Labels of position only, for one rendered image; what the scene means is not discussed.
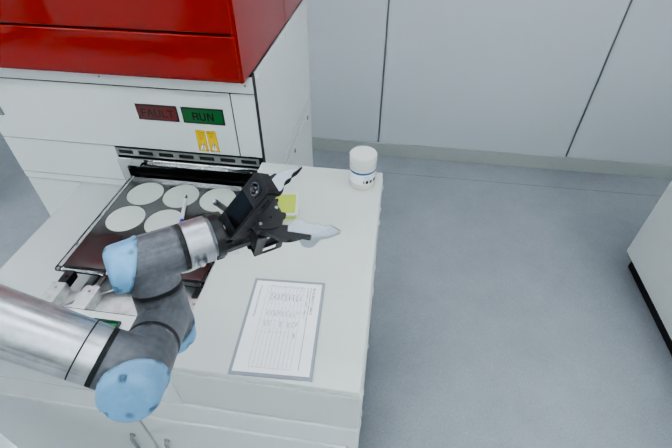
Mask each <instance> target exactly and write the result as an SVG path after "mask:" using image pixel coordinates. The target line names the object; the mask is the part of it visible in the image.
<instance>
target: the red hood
mask: <svg viewBox="0 0 672 448"><path fill-rule="evenodd" d="M300 2H301V0H0V68H12V69H27V70H43V71H58V72H73V73H88V74H103V75H119V76H134V77H149V78H164V79H179V80H194V81H210V82H225V83H240V84H244V83H245V81H246V80H247V78H248V77H249V75H250V74H251V73H252V71H253V70H254V68H255V67H256V65H257V64H258V62H259V61H260V59H261V58H262V57H263V55H264V54H265V52H266V51H267V49H268V48H269V46H270V45H271V44H272V42H273V41H274V39H275V38H276V36H277V35H278V33H279V32H280V31H281V29H282V28H283V26H284V25H285V23H286V22H287V20H288V19H289V17H290V16H291V15H292V13H293V12H294V10H295V9H296V7H297V6H298V4H299V3H300Z"/></svg>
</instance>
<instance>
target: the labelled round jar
mask: <svg viewBox="0 0 672 448"><path fill-rule="evenodd" d="M376 165H377V152H376V150H375V149H373V148H372V147H369V146H357V147H355V148H353V149H352V150H351V151H350V164H349V183H350V185H351V186H352V187H354V188H356V189H360V190H366V189H369V188H371V187H373V186H374V184H375V179H376Z"/></svg>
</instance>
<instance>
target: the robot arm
mask: <svg viewBox="0 0 672 448"><path fill-rule="evenodd" d="M301 169H302V166H296V167H291V168H288V169H285V170H282V171H280V172H278V173H274V174H272V175H271V176H269V174H266V173H258V172H255V173H254V174H253V175H252V177H251V178H250V179H249V180H248V182H247V183H246V184H245V185H244V187H243V188H242V189H241V190H240V192H239V193H238V194H237V195H236V197H235V198H234V199H233V200H232V202H231V203H230V204H229V205H228V207H227V208H226V209H225V210H224V212H223V213H222V214H221V215H220V217H219V219H220V221H221V222H219V220H218V218H217V217H216V215H215V214H211V215H208V216H205V217H202V216H199V217H196V218H192V219H189V220H185V221H182V222H179V223H177V224H174V225H170V226H167V227H164V228H160V229H157V230H154V231H150V232H147V233H143V234H140V235H137V236H135V235H133V236H131V237H130V238H128V239H125V240H122V241H119V242H116V243H113V244H110V245H108V246H106V247H105V248H104V250H103V252H102V257H103V261H104V265H105V268H106V271H107V274H108V277H109V280H110V283H111V285H112V288H113V291H114V292H115V293H116V294H123V293H130V294H131V296H132V299H133V302H134V305H135V308H136V312H137V317H136V319H135V320H134V322H133V324H132V326H131V328H130V329H129V331H126V330H123V329H120V328H117V327H116V326H113V325H110V324H108V323H105V322H102V321H99V320H97V319H94V318H91V317H89V316H86V315H83V314H81V313H78V312H75V311H72V310H70V309H67V308H64V307H62V306H59V305H56V304H54V303H51V302H48V301H46V300H43V299H40V298H37V297H35V296H32V295H29V294H27V293H24V292H21V291H19V290H16V289H13V288H10V287H8V286H5V285H2V284H0V359H1V360H4V361H7V362H10V363H13V364H17V365H20V366H23V367H26V368H29V369H32V370H35V371H38V372H41V373H44V374H47V375H50V376H53V377H56V378H60V379H63V380H66V381H69V382H72V383H75V384H78V385H81V386H84V387H87V388H89V389H93V390H96V392H95V404H96V407H97V409H98V410H99V411H100V412H103V413H104V414H105V415H106V417H107V418H108V419H110V420H113V421H116V422H122V423H129V422H135V421H139V420H142V419H144V418H146V417H147V416H149V415H150V414H151V413H152V412H153V411H154V410H155V409H156V408H157V407H158V406H159V404H160V401H161V399H162V396H163V394H164V391H165V389H166V388H167V386H168V385H169V382H170V378H171V372H172V369H173V366H174V363H175V360H176V357H177V355H178V354H180V353H182V352H184V351H185V350H187V349H188V348H189V345H191V344H193V342H194V341H195V338H196V334H197V333H196V327H195V317H194V314H193V312H192V311H191V307H190V304H189V300H188V297H187V293H186V290H185V286H184V283H183V280H182V277H181V274H180V273H183V272H186V271H188V270H191V269H193V268H196V267H199V266H200V267H205V266H206V264H207V263H210V262H213V261H215V260H216V259H217V261H218V260H220V259H223V258H225V256H227V254H228V253H229V252H232V251H235V250H238V249H240V248H243V247H246V246H247V248H248V250H249V249H250V250H251V251H252V253H253V255H254V257H256V256H258V255H261V254H264V253H267V252H269V251H272V250H275V249H278V248H280V247H282V243H283V242H284V243H289V242H295V241H298V240H299V242H300V243H301V245H302V246H303V247H305V248H312V247H314V246H315V245H316V244H317V243H318V242H319V241H320V240H323V239H328V238H332V237H334V236H337V235H339V234H340V232H341V230H339V229H337V228H335V227H334V226H332V225H328V226H323V225H320V224H309V223H306V222H305V221H303V220H300V219H295V220H293V221H292V222H291V223H290V224H289V225H282V224H283V220H284V219H285V218H286V215H287V214H286V213H285V212H281V210H280V208H279V206H278V201H279V200H278V198H276V197H278V196H280V195H281V194H282V193H283V190H284V186H285V185H286V184H288V183H290V181H291V179H292V178H293V177H294V176H297V174H298V173H299V172H300V171H301ZM275 198H276V199H275ZM275 244H276V246H275V247H273V248H271V249H268V250H265V251H263V249H264V248H267V247H269V246H272V245H275Z"/></svg>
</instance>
